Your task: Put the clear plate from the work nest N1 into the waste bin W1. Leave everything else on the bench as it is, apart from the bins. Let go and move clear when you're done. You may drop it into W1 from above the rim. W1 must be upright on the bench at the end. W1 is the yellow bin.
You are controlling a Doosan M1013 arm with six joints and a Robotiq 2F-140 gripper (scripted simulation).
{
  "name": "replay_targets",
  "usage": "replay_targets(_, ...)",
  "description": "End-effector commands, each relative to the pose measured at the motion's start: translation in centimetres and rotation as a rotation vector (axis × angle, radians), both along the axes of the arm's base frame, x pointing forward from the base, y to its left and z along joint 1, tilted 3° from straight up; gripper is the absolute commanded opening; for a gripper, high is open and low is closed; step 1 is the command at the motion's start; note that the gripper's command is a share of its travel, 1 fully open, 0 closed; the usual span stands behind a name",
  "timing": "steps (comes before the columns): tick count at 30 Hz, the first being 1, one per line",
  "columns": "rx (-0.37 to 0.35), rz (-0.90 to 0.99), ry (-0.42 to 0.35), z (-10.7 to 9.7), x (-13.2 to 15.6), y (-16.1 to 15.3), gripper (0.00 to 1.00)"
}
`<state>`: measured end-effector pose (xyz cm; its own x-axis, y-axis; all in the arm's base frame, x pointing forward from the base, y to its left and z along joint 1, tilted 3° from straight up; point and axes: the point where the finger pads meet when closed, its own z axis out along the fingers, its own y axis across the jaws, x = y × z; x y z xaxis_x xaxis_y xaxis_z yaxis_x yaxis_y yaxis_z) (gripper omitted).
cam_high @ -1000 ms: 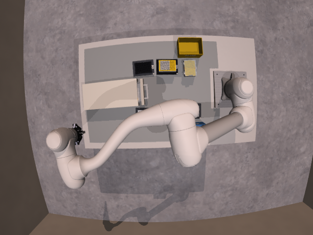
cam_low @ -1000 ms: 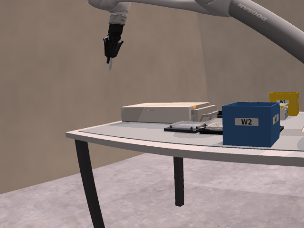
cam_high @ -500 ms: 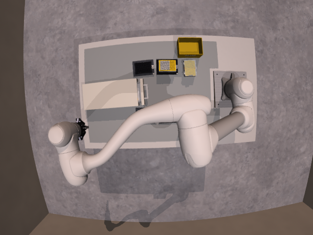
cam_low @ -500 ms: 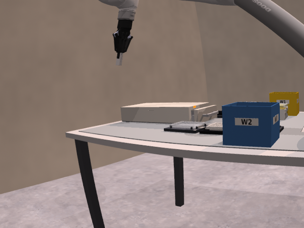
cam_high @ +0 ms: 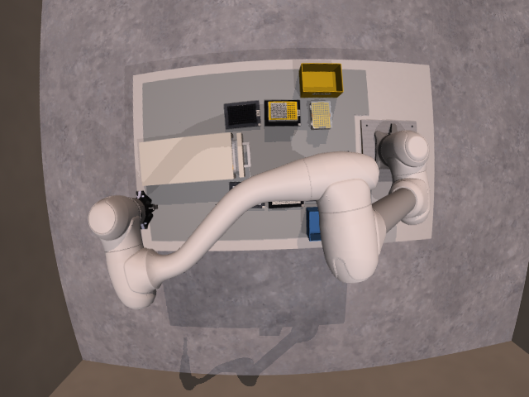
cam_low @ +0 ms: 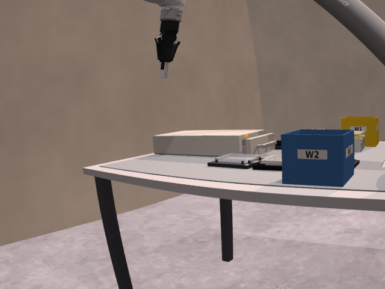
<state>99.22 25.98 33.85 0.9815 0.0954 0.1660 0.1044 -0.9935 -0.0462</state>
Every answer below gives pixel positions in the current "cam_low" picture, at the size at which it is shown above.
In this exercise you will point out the yellow open-top bin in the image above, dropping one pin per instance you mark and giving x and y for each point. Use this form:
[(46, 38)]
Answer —
[(367, 124)]

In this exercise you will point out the blue waste bin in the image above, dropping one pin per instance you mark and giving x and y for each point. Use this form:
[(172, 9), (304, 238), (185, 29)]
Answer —
[(320, 160)]

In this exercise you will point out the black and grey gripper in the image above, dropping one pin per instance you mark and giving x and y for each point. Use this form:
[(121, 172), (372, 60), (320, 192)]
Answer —
[(166, 44)]

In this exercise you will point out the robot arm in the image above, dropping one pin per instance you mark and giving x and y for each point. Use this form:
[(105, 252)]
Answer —
[(352, 14)]

